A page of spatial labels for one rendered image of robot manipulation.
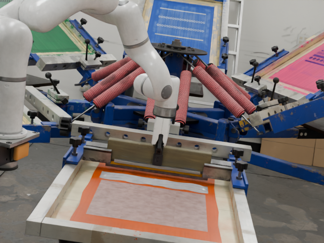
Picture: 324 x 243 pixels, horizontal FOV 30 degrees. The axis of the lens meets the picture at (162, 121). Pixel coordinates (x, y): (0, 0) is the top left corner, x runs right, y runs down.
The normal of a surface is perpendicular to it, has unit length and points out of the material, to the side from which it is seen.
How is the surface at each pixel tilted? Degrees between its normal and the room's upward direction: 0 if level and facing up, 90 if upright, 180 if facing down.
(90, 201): 0
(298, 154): 75
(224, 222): 0
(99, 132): 90
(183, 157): 90
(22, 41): 94
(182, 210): 0
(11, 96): 90
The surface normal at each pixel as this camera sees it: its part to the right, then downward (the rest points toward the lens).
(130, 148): -0.04, 0.22
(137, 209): 0.14, -0.96
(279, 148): -0.01, -0.03
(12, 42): 0.30, 0.36
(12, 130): 0.64, 0.26
